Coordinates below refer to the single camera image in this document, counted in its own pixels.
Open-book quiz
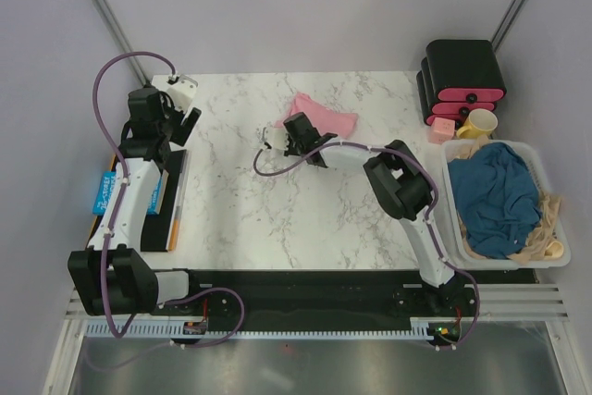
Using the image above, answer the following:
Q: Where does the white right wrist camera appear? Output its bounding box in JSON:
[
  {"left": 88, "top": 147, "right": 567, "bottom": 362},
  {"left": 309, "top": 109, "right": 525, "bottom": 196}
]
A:
[{"left": 261, "top": 126, "right": 290, "bottom": 152}]

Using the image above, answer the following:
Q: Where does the blue treehouse book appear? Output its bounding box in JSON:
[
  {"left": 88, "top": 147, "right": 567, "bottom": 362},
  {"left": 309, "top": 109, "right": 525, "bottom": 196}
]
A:
[{"left": 92, "top": 171, "right": 168, "bottom": 216}]

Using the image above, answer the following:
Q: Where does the left aluminium frame post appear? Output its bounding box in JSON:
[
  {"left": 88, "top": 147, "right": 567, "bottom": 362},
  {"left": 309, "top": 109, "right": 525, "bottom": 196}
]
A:
[{"left": 63, "top": 0, "right": 152, "bottom": 90}]

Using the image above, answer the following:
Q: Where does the pink cube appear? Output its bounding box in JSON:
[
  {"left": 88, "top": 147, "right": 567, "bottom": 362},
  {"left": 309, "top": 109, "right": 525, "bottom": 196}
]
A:
[{"left": 428, "top": 117, "right": 456, "bottom": 144}]

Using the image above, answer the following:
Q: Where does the black pink drawer unit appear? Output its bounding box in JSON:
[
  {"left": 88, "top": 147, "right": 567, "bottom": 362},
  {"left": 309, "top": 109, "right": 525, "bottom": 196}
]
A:
[{"left": 416, "top": 39, "right": 507, "bottom": 127}]

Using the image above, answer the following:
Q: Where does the beige t shirt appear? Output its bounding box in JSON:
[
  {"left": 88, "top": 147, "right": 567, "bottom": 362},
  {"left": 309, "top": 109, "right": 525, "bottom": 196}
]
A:
[{"left": 447, "top": 136, "right": 564, "bottom": 265}]

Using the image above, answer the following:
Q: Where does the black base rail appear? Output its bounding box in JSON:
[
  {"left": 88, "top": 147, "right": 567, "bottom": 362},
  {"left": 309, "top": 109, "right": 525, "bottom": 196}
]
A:
[{"left": 159, "top": 270, "right": 476, "bottom": 331}]

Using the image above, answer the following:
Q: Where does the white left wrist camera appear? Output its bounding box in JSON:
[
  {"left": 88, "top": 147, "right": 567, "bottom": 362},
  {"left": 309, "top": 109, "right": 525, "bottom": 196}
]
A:
[{"left": 152, "top": 75, "right": 198, "bottom": 114}]

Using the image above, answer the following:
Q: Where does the blue t shirt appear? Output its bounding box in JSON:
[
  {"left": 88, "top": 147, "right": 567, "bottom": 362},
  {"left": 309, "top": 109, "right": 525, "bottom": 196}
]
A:
[{"left": 448, "top": 142, "right": 542, "bottom": 260}]

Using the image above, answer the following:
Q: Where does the white slotted cable duct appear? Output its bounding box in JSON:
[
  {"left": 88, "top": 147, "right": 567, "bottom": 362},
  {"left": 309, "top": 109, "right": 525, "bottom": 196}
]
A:
[{"left": 85, "top": 317, "right": 438, "bottom": 339}]

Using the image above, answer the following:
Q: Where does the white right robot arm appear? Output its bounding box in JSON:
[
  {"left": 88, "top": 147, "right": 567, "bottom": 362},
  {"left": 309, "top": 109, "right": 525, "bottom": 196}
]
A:
[{"left": 283, "top": 113, "right": 457, "bottom": 315}]

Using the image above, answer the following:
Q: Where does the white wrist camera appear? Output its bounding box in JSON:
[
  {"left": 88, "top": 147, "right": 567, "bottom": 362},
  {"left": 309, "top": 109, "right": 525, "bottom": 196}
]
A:
[
  {"left": 152, "top": 75, "right": 198, "bottom": 114},
  {"left": 261, "top": 126, "right": 290, "bottom": 152}
]

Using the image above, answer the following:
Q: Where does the black orange notebook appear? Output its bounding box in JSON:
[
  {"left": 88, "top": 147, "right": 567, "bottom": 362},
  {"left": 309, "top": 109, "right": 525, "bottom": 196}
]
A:
[{"left": 89, "top": 150, "right": 189, "bottom": 253}]

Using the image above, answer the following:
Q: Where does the yellow mug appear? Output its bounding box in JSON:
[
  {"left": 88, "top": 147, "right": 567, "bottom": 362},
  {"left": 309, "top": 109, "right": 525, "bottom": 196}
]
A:
[{"left": 456, "top": 109, "right": 499, "bottom": 139}]

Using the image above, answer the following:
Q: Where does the pink t shirt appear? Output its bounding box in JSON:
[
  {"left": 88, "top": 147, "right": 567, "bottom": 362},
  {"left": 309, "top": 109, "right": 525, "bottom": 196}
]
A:
[{"left": 274, "top": 93, "right": 358, "bottom": 139}]

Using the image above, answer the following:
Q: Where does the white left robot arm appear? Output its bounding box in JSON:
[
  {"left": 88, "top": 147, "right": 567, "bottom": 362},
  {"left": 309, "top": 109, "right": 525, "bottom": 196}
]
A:
[{"left": 68, "top": 80, "right": 204, "bottom": 316}]

